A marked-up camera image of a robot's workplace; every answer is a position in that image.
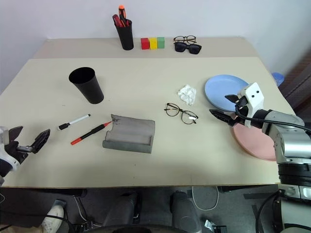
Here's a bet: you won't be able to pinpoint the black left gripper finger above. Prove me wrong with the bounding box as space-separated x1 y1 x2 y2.
6 125 24 146
29 128 52 154

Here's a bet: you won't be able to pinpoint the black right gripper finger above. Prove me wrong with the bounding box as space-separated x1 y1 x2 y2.
224 94 241 103
209 109 238 127

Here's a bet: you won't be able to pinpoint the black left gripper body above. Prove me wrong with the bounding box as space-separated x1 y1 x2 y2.
4 140 32 165

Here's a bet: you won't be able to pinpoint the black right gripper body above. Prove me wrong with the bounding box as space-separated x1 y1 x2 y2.
234 96 251 122

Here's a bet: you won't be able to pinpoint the blue plastic plate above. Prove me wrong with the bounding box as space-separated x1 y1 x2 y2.
204 74 251 113

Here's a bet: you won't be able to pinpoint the pink plastic plate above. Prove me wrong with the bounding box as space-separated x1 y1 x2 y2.
232 122 278 162

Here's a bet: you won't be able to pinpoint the white marker with black cap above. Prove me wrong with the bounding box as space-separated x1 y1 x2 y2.
58 113 92 132

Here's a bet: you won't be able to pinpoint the crumpled white tissue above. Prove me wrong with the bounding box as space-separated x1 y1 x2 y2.
177 84 197 106

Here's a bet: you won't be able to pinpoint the blue water bottle top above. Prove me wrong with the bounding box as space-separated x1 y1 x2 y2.
271 72 286 86

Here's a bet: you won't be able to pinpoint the black pen with red ends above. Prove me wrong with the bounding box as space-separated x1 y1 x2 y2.
70 121 113 146

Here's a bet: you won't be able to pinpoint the brown wooden cabinet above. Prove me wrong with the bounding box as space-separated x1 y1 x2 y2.
278 54 311 117

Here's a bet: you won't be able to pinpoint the empty black plastic cup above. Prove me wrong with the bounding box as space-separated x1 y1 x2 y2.
68 67 105 105

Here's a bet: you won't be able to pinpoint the black sunglasses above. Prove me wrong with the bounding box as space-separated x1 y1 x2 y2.
174 42 203 55

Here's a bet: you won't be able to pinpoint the white sneaker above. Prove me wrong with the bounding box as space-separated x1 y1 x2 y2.
40 199 65 233

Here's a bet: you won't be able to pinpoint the open grey glasses case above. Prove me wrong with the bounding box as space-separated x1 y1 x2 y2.
102 114 156 154

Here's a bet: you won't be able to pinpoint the dark rounded leg cover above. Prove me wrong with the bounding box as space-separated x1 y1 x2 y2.
169 190 203 233

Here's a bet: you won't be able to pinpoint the black and silver floor device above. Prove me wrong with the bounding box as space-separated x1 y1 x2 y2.
203 219 228 233

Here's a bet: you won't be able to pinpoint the black pen holder cup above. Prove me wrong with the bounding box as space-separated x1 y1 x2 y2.
115 19 135 51

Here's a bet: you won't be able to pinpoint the orange capped black marker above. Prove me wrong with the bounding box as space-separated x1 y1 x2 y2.
118 5 127 23

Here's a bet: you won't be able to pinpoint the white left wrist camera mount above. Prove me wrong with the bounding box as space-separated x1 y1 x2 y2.
0 126 22 178

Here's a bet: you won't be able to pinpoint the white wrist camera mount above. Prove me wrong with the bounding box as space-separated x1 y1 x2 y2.
0 126 22 178
237 82 265 129

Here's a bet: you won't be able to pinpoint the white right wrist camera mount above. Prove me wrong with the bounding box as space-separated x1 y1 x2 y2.
237 82 265 129

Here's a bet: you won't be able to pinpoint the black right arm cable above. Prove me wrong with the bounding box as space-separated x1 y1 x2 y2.
234 103 311 133

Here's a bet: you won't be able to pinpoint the tortoise frame clear eyeglasses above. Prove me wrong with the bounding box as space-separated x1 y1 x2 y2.
164 102 199 126

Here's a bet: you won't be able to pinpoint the thin brown frame eyeglasses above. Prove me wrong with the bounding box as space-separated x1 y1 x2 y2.
173 35 197 45

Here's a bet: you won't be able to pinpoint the white floor cable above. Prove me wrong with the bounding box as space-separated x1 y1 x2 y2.
191 186 220 211

